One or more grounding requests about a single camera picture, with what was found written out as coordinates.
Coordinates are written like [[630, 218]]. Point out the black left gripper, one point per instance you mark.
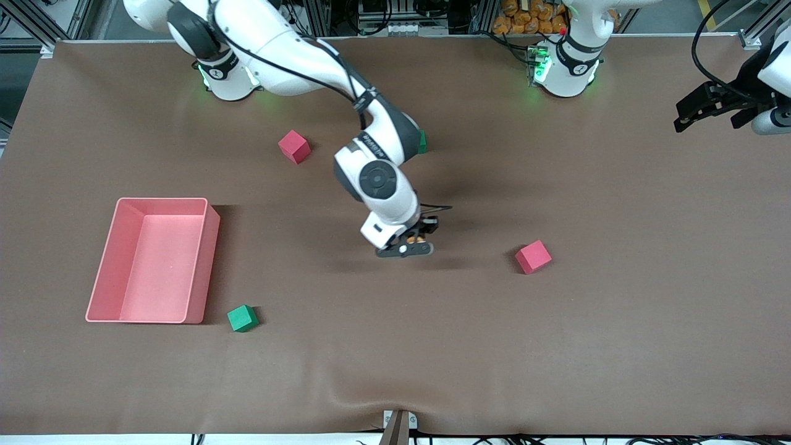
[[740, 93]]

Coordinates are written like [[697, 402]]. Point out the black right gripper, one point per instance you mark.
[[427, 225]]

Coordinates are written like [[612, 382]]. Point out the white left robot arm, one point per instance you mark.
[[568, 74]]

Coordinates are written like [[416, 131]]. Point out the green foam cube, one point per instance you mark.
[[242, 318], [422, 143]]

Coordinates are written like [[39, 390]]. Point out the red foam cube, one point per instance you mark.
[[293, 147], [532, 257]]

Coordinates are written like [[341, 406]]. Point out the brown table cloth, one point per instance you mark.
[[556, 340]]

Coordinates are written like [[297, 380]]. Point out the white power strip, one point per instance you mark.
[[395, 28]]

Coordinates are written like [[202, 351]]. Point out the pile of orange objects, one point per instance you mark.
[[519, 21]]

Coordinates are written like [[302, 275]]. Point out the pink plastic bin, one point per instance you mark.
[[154, 266]]

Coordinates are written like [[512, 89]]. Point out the aluminium frame corner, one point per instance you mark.
[[749, 41]]

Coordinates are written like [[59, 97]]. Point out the silver table bracket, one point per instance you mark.
[[412, 421]]

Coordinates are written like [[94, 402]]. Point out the brown post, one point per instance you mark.
[[395, 432]]

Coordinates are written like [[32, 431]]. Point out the aluminium frame post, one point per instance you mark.
[[318, 18], [485, 17]]

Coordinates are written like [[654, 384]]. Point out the aluminium frame strut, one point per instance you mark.
[[38, 21]]

